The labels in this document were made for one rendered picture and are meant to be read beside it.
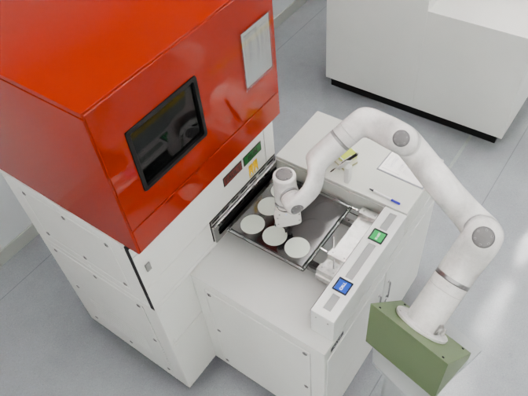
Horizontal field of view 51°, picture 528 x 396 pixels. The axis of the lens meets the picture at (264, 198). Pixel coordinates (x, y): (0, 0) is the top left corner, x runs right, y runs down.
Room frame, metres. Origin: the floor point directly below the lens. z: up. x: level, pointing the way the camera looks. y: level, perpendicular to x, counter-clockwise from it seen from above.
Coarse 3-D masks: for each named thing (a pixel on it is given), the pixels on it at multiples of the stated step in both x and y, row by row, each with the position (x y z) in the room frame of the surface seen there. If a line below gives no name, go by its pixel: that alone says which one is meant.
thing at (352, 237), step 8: (360, 224) 1.37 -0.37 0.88; (368, 224) 1.36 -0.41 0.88; (352, 232) 1.33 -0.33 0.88; (360, 232) 1.33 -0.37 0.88; (344, 240) 1.29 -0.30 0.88; (352, 240) 1.29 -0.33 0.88; (336, 248) 1.26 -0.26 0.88; (344, 248) 1.26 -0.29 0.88; (352, 248) 1.25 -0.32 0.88; (328, 264) 1.19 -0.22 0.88; (336, 264) 1.19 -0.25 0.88; (320, 280) 1.14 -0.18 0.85; (328, 280) 1.12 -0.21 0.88
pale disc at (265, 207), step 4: (264, 200) 1.53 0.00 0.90; (268, 200) 1.53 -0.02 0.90; (272, 200) 1.53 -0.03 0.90; (260, 204) 1.51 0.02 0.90; (264, 204) 1.51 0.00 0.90; (268, 204) 1.51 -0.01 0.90; (272, 204) 1.50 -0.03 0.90; (260, 208) 1.49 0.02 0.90; (264, 208) 1.49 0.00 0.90; (268, 208) 1.49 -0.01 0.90; (272, 208) 1.48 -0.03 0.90; (260, 212) 1.47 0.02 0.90; (264, 212) 1.47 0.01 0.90; (268, 212) 1.47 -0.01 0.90; (272, 212) 1.46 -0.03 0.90
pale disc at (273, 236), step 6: (270, 228) 1.38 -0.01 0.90; (276, 228) 1.38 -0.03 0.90; (282, 228) 1.38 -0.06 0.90; (264, 234) 1.35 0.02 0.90; (270, 234) 1.35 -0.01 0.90; (276, 234) 1.35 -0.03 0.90; (282, 234) 1.34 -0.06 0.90; (264, 240) 1.32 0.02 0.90; (270, 240) 1.32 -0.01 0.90; (276, 240) 1.32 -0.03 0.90; (282, 240) 1.31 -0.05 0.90
